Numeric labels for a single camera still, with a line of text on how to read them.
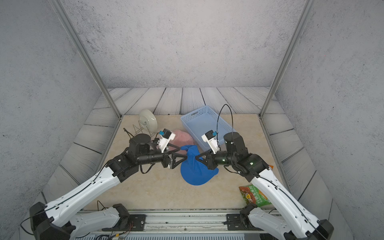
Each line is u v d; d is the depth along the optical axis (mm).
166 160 586
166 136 593
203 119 1156
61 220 395
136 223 728
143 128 1050
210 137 592
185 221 749
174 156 584
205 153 596
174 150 695
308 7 702
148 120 986
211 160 565
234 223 713
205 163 614
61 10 710
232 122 494
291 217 388
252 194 790
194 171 709
